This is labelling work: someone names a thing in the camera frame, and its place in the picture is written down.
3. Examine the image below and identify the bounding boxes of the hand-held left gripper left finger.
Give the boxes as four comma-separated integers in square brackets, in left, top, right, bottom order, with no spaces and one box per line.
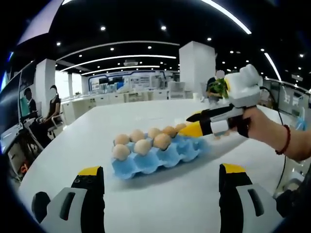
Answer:
[41,166,105,233]

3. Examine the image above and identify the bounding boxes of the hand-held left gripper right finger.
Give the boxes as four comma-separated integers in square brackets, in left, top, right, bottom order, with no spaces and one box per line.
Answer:
[218,163,285,233]

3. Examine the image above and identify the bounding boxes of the group of brown eggs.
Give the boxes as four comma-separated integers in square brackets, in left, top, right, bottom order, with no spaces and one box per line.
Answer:
[213,131,231,141]
[112,123,187,161]

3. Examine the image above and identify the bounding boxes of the blue egg tray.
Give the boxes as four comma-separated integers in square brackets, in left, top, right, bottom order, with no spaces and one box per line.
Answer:
[111,132,211,180]

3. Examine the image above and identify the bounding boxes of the person's right hand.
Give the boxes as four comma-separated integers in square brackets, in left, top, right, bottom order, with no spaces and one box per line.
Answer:
[242,108,286,152]

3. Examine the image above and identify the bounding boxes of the potted green plant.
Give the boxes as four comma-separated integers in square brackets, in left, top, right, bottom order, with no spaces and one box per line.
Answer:
[208,77,229,100]

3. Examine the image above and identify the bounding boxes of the white office chair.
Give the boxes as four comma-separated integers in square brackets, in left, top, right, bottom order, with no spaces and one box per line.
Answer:
[169,81,187,100]

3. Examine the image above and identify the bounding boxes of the small black object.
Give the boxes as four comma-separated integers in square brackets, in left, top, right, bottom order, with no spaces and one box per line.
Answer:
[31,191,51,223]

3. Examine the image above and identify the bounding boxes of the person's dark clothing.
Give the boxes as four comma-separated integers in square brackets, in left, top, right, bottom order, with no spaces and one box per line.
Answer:
[274,186,311,219]

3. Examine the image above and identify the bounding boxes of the white table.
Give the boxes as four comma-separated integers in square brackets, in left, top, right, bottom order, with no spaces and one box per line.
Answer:
[18,99,299,233]

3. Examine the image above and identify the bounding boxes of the grey office chair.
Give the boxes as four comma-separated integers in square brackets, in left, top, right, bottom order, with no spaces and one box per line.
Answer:
[47,114,65,136]

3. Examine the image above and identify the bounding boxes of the white low cabinets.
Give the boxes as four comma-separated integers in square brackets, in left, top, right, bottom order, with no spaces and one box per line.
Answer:
[62,89,195,124]

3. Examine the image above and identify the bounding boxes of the large monitor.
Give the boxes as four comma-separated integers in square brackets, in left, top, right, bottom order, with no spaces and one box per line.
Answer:
[0,72,22,136]

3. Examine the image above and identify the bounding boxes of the hanging pale pink screen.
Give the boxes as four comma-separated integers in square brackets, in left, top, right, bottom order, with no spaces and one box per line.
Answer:
[18,0,66,46]

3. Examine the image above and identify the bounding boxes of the red bead bracelet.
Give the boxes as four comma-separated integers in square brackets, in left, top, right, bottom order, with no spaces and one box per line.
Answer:
[275,124,292,156]

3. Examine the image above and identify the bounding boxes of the blue framed display wall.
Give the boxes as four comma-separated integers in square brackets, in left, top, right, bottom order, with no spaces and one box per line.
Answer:
[88,70,180,94]

